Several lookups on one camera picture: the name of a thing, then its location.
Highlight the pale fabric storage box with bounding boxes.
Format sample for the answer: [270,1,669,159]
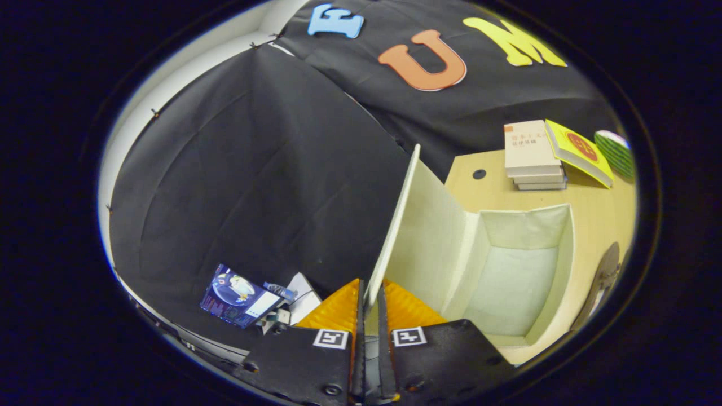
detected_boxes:
[364,144,576,365]

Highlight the yellow book with red circle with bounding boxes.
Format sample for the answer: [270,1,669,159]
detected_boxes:
[544,118,614,188]

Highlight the cream cover book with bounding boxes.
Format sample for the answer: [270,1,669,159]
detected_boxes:
[504,120,563,177]

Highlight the brown fuzzy slipper shoe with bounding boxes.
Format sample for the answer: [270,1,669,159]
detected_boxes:
[571,242,621,332]

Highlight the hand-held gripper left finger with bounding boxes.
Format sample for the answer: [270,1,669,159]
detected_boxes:
[234,278,366,404]

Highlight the blue printed carton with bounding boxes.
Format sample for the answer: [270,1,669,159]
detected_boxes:
[200,263,284,329]

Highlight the small blue packet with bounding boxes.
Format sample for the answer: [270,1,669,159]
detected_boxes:
[262,282,298,302]

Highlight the white flat box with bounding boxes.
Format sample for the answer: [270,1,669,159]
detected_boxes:
[282,272,322,326]

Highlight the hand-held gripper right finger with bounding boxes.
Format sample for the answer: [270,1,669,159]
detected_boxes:
[376,279,515,404]

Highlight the thin white book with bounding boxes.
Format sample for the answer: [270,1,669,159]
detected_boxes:
[512,173,566,185]

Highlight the watermelon slice plush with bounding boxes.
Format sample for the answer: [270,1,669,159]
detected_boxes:
[594,130,636,181]

